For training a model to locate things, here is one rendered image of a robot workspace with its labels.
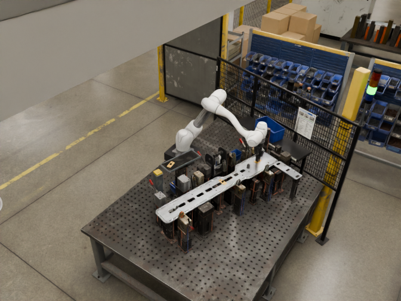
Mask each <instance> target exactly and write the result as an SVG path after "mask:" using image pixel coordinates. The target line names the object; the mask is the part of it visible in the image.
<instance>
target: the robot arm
mask: <svg viewBox="0 0 401 301"><path fill-rule="evenodd" d="M226 96H227V94H226V92H225V91H224V90H222V89H219V90H216V91H214V92H213V93H212V94H211V95H210V97H209V98H204V99H202V102H201V105H202V106H203V107H204V108H203V110H202V111H201V113H200V114H199V115H198V117H197V118H196V119H195V120H192V121H191V122H190V123H189V124H188V125H187V127H186V128H185V129H181V130H179V131H178V133H177V135H176V139H175V144H176V148H175V149H174V150H173V151H172V152H173V153H176V154H175V156H179V155H181V154H182V153H185V152H187V151H189V150H191V149H192V150H194V149H193V148H190V145H191V143H192V141H193V140H194V139H195V138H196V137H197V136H198V135H199V133H200V132H201V131H202V128H203V126H202V125H203V124H204V123H205V121H206V120H207V119H208V118H209V116H210V115H211V114H212V113H214V114H217V115H221V116H224V117H226V118H228V119H229V120H230V121H231V123H232V124H233V125H234V127H235V128H236V129H237V131H238V132H239V133H240V134H241V135H242V136H244V138H246V141H247V144H248V145H249V146H250V147H254V153H255V157H256V158H255V161H256V160H257V162H259V161H260V158H261V157H262V156H263V153H264V151H265V149H263V145H264V142H265V138H266V134H267V124H266V123H265V122H263V121H261V122H259V123H258V124H257V127H256V128H255V131H246V130H244V129H243V128H242V126H241V125H240V123H239V122H238V120H237V119H236V117H235V116H234V115H233V114H232V113H231V112H229V111H228V110H227V109H225V108H224V107H222V104H223V102H224V101H225V99H226ZM258 151H259V153H258Z"/></svg>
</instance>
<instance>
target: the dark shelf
mask: <svg viewBox="0 0 401 301"><path fill-rule="evenodd" d="M238 122H239V123H240V125H241V126H242V128H243V129H245V130H246V131H255V119H254V118H252V117H251V116H246V117H244V118H242V119H240V120H238ZM269 145H270V146H273V147H274V148H275V146H276V145H280V146H281V147H282V149H281V152H284V151H287V152H288V153H290V154H291V158H292V159H293V160H295V161H296V162H299V161H301V160H302V159H304V158H305V157H307V156H309V155H310V154H311V152H310V151H309V150H307V149H306V148H304V147H302V146H300V145H299V144H297V143H295V142H293V141H292V140H290V139H288V138H287V137H285V136H283V139H282V140H279V141H276V142H274V143H271V142H270V141H269Z"/></svg>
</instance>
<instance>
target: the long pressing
mask: <svg viewBox="0 0 401 301"><path fill-rule="evenodd" d="M255 158H256V157H255V155H253V156H252V157H250V158H248V159H246V160H244V161H242V162H240V163H238V164H237V165H235V171H234V172H232V173H230V174H229V175H227V176H225V177H220V176H217V177H215V178H213V179H211V180H209V181H207V182H206V183H204V184H202V185H200V186H198V187H196V188H194V189H193V190H191V191H189V192H188V193H185V194H184V195H182V196H180V197H178V198H176V199H175V200H173V201H171V202H169V203H167V204H165V205H163V206H162V207H160V208H158V209H157V210H156V211H155V213H156V215H157V216H158V217H159V218H160V219H161V220H162V221H163V222H164V223H171V222H173V221H174V220H176V219H178V216H179V213H180V212H181V211H184V213H185V214H186V213H188V212H190V211H192V210H193V209H195V208H196V207H198V206H200V205H202V204H204V203H205V202H207V201H209V200H210V199H212V198H214V197H215V196H217V195H219V194H221V193H222V192H224V191H226V190H228V189H229V188H231V187H233V186H234V185H235V184H236V181H237V179H241V181H243V180H245V179H251V178H253V177H254V176H256V175H258V174H260V173H261V172H263V170H264V168H265V165H266V164H269V165H270V166H269V168H270V167H271V166H273V165H274V164H275V163H277V162H278V160H277V159H276V158H274V157H272V156H271V155H269V154H268V153H266V152H264V153H263V156H262V157H261V158H260V160H261V161H260V162H258V163H255V162H254V161H255ZM247 164H250V168H249V169H247V168H246V166H247ZM241 170H245V171H244V172H243V173H241V172H240V171H241ZM236 173H238V174H239V175H237V176H234V174H236ZM229 177H232V179H230V180H228V181H226V183H227V184H226V185H223V184H221V185H219V186H217V187H216V188H213V186H215V185H216V184H218V183H221V182H219V181H218V180H220V179H222V180H225V179H227V178H229ZM209 188H211V189H212V190H211V191H209V192H205V191H206V190H207V189H209ZM200 193H203V195H202V196H200V197H197V195H199V194H200ZM191 198H194V200H193V201H191V202H188V200H190V199H191ZM182 203H185V205H184V206H182V207H179V208H178V209H176V210H175V211H173V212H172V213H169V211H170V210H172V209H173V208H176V205H177V206H179V205H180V204H182Z"/></svg>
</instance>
